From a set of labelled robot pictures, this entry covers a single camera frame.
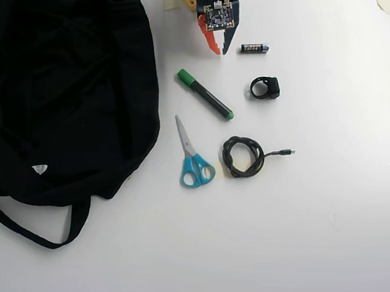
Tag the camera circuit board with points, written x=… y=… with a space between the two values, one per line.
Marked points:
x=221 y=18

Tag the black fabric bag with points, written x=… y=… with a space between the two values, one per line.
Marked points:
x=62 y=97

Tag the green and black marker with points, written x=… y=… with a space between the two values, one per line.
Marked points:
x=207 y=95

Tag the black aaa battery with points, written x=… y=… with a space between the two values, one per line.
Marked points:
x=254 y=48

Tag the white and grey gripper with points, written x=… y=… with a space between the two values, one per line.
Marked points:
x=210 y=43

